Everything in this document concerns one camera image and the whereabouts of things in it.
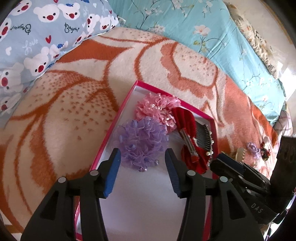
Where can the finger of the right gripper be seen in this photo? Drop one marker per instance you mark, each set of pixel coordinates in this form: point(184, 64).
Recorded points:
point(221, 169)
point(224, 158)

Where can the tan plastic claw clip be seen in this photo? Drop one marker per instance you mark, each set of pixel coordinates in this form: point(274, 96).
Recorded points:
point(240, 155)

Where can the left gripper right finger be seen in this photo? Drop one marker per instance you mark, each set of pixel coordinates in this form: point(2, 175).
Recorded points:
point(177, 172)

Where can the red shallow gift box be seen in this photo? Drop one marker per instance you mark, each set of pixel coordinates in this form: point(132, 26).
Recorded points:
point(142, 205)

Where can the blue bear print pillow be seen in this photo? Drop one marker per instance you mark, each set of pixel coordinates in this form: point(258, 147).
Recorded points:
point(36, 34)

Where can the purple ruffled hair flower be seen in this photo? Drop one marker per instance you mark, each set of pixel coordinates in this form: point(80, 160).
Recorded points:
point(141, 142)

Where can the cream patterned pillow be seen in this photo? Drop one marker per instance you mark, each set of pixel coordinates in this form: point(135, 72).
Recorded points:
point(261, 47)

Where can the turquoise floral bed sheet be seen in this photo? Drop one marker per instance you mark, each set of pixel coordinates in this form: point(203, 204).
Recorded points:
point(207, 28)

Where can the orange white fleece blanket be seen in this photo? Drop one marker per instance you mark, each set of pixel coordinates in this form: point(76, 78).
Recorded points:
point(59, 126)

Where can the black pearl hair comb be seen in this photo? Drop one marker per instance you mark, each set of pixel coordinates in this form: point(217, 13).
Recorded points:
point(204, 138)

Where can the red velvet bow clip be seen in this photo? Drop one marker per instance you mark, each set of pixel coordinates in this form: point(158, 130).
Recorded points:
point(193, 156)

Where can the pink ruffled hair flower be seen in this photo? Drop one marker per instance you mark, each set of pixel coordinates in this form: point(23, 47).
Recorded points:
point(158, 107)

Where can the purple satin scrunchie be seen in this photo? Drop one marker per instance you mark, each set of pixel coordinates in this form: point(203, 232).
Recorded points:
point(254, 150)

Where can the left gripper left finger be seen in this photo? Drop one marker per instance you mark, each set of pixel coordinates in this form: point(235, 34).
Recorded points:
point(108, 171)

